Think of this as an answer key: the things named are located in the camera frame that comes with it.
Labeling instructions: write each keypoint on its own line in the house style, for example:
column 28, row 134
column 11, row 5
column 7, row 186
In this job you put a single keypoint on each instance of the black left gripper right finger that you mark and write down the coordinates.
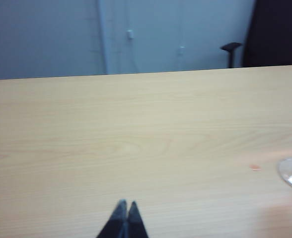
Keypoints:
column 135, row 220

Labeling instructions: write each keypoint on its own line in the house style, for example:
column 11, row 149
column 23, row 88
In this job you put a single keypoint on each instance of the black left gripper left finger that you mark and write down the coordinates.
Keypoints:
column 116, row 220

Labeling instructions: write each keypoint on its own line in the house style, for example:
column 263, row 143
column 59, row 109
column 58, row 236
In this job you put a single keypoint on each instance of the small red table spot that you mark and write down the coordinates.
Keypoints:
column 254, row 167

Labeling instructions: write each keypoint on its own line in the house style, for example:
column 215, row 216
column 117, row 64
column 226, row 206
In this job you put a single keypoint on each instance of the black office chair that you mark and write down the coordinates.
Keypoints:
column 275, row 34

